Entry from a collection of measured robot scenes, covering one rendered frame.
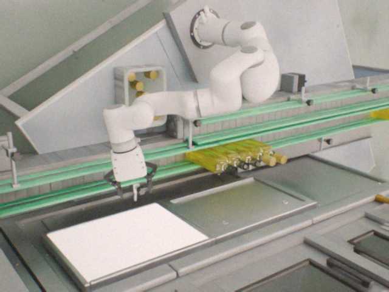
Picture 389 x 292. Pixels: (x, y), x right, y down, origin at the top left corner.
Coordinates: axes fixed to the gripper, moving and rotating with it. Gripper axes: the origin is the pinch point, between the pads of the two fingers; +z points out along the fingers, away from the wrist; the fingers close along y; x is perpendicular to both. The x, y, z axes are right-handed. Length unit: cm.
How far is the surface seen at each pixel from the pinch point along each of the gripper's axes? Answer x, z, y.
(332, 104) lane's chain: -77, 14, -97
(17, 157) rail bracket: 6.6, -21.8, 29.1
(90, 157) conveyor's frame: -17.4, -8.0, 13.4
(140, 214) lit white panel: -6.9, 12.1, 0.8
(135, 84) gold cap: -35.0, -26.0, -6.6
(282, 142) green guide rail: -53, 17, -64
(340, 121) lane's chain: -80, 25, -102
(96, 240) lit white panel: 9.2, 8.8, 14.4
